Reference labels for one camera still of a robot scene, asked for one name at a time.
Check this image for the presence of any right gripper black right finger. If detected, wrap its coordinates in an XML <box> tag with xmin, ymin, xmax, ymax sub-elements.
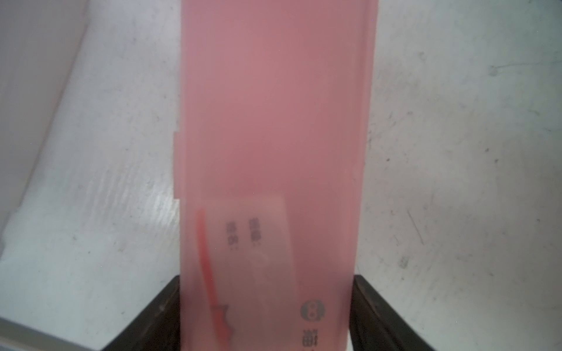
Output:
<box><xmin>350</xmin><ymin>275</ymin><xmax>434</xmax><ymax>351</ymax></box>

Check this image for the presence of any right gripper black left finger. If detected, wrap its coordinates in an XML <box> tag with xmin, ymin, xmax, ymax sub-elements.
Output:
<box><xmin>103</xmin><ymin>276</ymin><xmax>181</xmax><ymax>351</ymax></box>

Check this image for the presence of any pink pencil case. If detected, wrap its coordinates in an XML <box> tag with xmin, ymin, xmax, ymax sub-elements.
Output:
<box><xmin>174</xmin><ymin>1</ymin><xmax>378</xmax><ymax>350</ymax></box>

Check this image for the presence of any clear frosted pencil case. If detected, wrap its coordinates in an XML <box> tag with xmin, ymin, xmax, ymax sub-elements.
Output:
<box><xmin>1</xmin><ymin>1</ymin><xmax>89</xmax><ymax>228</ymax></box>

